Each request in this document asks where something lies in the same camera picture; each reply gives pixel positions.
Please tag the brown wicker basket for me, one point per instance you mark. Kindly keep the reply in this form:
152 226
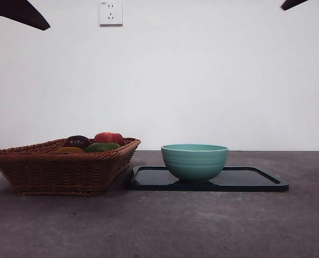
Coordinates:
60 172

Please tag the white wall socket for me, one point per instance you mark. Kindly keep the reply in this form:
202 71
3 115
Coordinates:
111 18

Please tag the green avocado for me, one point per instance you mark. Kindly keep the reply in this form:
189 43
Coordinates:
101 147

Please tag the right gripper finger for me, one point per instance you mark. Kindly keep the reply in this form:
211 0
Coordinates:
291 3

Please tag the dark teal rectangular tray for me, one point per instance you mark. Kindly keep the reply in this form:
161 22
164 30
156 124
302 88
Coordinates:
240 180

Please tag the teal ribbed bowl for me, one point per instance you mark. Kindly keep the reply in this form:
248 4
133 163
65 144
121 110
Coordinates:
194 166

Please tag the dark purple round fruit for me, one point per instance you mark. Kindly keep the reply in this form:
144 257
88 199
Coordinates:
77 141

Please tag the orange-brown kiwifruit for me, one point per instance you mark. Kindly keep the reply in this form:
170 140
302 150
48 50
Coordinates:
69 150

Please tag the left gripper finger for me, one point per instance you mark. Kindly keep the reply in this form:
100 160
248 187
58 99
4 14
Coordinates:
14 12

